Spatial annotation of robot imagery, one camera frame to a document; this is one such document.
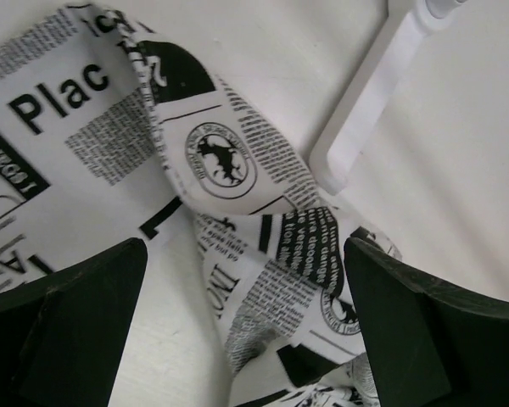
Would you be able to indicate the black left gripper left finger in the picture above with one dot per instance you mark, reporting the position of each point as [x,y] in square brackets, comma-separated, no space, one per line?
[62,337]

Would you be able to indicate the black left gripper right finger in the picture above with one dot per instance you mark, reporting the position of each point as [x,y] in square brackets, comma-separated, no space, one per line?
[429,341]

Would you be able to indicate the newspaper print trousers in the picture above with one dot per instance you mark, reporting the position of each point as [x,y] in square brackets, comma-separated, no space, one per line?
[108,131]

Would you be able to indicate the white metal clothes rack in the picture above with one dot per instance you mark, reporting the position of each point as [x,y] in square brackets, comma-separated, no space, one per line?
[372,86]

